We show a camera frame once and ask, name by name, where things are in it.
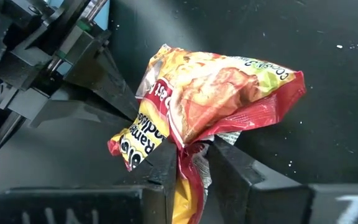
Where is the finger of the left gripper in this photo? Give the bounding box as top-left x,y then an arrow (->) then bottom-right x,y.
63,29 -> 140,121
0,88 -> 131,129

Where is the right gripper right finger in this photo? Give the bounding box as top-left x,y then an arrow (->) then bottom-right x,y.
208,136 -> 358,224

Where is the red Maruchan ramen packet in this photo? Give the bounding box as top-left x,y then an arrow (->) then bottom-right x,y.
106,43 -> 307,224

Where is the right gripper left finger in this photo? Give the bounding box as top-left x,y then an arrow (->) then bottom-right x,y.
0,139 -> 178,224

